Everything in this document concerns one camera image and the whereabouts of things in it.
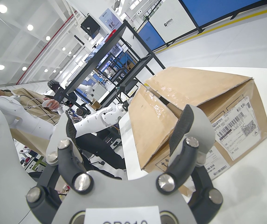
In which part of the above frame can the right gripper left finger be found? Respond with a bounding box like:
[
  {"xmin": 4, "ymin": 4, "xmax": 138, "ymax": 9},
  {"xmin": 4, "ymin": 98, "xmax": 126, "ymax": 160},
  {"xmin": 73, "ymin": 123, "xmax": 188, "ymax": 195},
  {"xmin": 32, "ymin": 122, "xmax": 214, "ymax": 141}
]
[{"xmin": 27, "ymin": 112, "xmax": 94, "ymax": 214}]

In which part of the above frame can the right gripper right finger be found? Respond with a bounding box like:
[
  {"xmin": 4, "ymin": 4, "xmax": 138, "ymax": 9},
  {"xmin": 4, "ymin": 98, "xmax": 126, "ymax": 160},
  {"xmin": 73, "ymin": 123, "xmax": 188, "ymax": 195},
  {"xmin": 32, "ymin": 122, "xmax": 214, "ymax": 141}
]
[{"xmin": 156, "ymin": 105, "xmax": 224, "ymax": 215}]

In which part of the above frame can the black hanging box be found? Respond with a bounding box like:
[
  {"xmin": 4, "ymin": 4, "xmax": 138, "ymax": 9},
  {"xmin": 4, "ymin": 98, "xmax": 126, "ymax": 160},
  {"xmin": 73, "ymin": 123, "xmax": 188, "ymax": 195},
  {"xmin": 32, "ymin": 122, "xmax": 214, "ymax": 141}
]
[{"xmin": 80, "ymin": 15, "xmax": 100, "ymax": 35}]

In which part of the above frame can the large brown cardboard carton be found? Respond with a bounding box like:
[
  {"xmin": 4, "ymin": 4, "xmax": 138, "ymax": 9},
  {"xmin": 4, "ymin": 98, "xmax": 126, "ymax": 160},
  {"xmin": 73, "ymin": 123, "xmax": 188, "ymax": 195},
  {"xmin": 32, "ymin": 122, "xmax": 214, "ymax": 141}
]
[{"xmin": 127, "ymin": 66, "xmax": 267, "ymax": 196}]

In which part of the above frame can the robot body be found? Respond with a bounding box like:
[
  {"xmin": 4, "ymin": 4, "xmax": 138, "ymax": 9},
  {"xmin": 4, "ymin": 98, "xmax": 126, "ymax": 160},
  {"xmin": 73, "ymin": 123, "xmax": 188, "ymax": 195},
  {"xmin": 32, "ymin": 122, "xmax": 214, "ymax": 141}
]
[{"xmin": 0, "ymin": 99, "xmax": 39, "ymax": 224}]

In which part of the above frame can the person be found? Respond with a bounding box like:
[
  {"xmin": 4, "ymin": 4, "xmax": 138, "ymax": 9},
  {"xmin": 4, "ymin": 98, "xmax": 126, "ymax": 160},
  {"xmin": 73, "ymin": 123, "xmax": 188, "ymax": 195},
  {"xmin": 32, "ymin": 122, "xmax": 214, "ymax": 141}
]
[{"xmin": 0, "ymin": 62, "xmax": 127, "ymax": 180}]

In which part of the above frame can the small blue partition panel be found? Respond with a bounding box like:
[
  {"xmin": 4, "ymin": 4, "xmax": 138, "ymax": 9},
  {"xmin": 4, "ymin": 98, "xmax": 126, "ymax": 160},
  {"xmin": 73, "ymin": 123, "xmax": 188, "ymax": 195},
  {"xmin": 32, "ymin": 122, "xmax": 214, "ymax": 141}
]
[{"xmin": 137, "ymin": 21, "xmax": 168, "ymax": 52}]

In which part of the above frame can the white partition panel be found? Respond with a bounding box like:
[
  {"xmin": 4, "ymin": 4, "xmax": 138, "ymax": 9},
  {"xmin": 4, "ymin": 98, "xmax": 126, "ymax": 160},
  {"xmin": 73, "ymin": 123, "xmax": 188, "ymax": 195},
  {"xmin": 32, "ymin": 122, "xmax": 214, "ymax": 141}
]
[{"xmin": 147, "ymin": 0, "xmax": 200, "ymax": 47}]

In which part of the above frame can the black metal rack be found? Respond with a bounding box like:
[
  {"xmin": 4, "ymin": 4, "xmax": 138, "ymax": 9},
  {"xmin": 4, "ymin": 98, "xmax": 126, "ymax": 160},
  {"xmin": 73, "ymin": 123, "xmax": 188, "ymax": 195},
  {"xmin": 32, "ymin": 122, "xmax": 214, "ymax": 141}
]
[{"xmin": 61, "ymin": 20, "xmax": 167, "ymax": 116}]

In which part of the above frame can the large blue partition panel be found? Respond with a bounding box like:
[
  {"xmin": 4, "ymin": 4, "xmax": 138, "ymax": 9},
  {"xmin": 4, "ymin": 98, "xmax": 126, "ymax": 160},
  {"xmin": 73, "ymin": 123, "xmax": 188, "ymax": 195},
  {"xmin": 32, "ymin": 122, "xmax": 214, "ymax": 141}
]
[{"xmin": 172, "ymin": 0, "xmax": 267, "ymax": 33}]

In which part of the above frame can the white hanging banner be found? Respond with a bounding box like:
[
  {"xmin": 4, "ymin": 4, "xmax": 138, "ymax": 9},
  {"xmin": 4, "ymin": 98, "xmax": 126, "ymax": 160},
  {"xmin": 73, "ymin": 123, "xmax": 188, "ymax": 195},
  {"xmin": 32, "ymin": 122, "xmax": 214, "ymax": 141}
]
[{"xmin": 99, "ymin": 7, "xmax": 122, "ymax": 32}]

